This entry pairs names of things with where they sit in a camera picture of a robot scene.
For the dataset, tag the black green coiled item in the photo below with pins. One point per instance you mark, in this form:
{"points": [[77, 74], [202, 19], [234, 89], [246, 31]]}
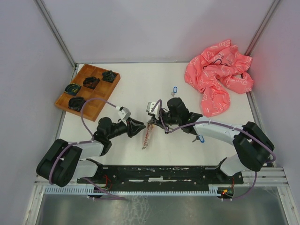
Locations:
{"points": [[72, 89]]}

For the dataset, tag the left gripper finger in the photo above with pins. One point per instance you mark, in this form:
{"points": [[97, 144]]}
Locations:
{"points": [[133, 131], [136, 123]]}

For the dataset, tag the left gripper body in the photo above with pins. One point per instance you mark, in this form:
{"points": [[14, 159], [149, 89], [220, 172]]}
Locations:
{"points": [[122, 128]]}

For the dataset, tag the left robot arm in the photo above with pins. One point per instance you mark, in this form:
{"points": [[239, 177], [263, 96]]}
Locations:
{"points": [[65, 161]]}

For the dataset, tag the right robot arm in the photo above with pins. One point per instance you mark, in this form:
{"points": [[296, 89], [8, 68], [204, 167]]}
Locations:
{"points": [[253, 148]]}

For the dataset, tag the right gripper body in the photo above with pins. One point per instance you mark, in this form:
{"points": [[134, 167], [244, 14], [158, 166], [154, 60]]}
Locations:
{"points": [[166, 117]]}

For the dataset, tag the black coiled item in tray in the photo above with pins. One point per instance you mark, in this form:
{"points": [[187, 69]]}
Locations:
{"points": [[91, 82], [76, 103], [109, 76]]}

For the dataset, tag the key with light blue tag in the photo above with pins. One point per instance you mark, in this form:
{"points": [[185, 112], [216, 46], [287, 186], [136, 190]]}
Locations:
{"points": [[174, 91]]}

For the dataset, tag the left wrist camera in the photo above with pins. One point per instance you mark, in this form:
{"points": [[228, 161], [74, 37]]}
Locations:
{"points": [[123, 113]]}

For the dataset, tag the wooden compartment tray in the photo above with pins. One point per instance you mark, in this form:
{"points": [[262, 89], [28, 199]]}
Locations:
{"points": [[103, 89]]}

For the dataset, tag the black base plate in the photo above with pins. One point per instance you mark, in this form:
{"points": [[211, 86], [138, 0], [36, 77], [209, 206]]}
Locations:
{"points": [[186, 175]]}

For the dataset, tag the pink patterned cloth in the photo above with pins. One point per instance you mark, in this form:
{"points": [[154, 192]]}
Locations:
{"points": [[219, 67]]}

